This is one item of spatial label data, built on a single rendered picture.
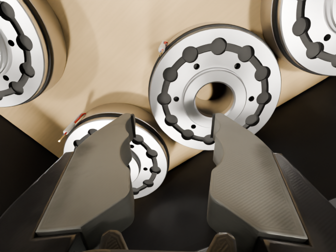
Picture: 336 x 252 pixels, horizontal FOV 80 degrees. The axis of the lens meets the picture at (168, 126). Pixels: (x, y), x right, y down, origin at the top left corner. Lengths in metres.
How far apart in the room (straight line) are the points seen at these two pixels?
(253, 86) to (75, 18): 0.15
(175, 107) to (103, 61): 0.08
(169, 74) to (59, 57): 0.09
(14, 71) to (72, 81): 0.04
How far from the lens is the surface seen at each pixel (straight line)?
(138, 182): 0.22
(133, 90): 0.20
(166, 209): 0.21
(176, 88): 0.16
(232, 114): 0.17
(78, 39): 0.20
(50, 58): 0.18
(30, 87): 0.19
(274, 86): 0.17
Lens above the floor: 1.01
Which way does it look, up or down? 59 degrees down
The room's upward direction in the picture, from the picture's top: 176 degrees counter-clockwise
